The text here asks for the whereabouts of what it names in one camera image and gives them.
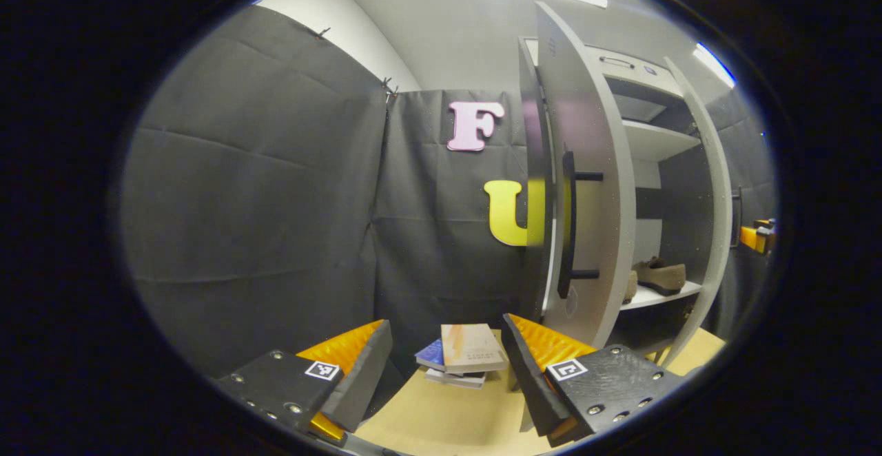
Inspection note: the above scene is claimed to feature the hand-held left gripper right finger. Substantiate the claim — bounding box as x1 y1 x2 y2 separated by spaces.
501 313 683 446

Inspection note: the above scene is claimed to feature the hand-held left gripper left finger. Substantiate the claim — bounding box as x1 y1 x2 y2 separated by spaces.
210 320 393 443

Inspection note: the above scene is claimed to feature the grey shoe cabinet door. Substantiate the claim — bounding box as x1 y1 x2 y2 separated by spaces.
534 1 638 350
663 56 743 367

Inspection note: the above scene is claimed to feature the grey shoe cabinet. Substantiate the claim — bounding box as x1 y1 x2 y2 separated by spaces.
517 36 735 367

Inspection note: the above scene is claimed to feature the grey cabinet shelf board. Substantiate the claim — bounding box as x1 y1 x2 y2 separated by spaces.
618 280 704 312
620 118 702 163

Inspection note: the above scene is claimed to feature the white book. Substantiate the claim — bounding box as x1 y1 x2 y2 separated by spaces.
424 366 487 390

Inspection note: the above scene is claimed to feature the blue book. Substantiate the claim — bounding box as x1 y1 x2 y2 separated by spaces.
415 339 447 372

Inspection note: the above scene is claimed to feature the small ceiling light panel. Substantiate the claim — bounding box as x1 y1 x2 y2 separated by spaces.
693 43 737 88

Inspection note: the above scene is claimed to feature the black backdrop cloth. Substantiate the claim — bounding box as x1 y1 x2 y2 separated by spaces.
121 5 779 381

